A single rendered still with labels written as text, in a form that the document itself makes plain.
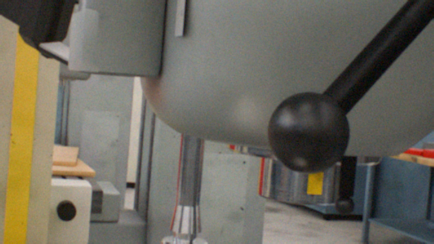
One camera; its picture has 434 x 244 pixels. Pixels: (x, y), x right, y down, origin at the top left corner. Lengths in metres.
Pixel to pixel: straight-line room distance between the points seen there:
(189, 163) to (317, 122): 0.46
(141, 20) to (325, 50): 0.09
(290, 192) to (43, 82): 1.74
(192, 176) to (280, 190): 0.33
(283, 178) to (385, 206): 7.59
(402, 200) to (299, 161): 7.47
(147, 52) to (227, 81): 0.05
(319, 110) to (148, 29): 0.12
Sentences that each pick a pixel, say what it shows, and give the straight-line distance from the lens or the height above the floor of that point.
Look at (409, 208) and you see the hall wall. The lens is 7.61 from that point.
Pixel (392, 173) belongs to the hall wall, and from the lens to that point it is 7.87.
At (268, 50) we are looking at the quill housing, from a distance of 0.31.
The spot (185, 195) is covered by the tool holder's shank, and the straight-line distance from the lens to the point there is 0.71.
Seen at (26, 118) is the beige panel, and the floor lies 1.20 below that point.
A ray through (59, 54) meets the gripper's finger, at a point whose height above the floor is 1.36.
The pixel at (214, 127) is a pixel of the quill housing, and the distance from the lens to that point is 0.34.
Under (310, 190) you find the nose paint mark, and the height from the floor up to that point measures 1.29.
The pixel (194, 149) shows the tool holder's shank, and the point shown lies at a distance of 0.71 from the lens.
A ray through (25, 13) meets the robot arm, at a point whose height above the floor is 1.40.
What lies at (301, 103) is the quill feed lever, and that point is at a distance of 0.26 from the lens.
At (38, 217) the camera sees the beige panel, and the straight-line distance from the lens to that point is 2.14.
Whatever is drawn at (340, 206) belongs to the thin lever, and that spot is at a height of 1.29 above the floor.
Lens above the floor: 1.34
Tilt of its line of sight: 3 degrees down
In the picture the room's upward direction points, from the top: 5 degrees clockwise
